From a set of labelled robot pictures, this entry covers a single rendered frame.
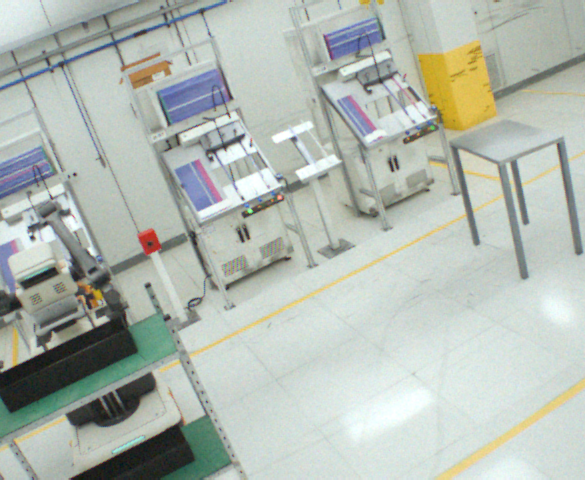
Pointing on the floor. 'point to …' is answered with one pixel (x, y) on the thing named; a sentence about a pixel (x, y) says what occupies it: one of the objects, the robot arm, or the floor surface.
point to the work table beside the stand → (503, 139)
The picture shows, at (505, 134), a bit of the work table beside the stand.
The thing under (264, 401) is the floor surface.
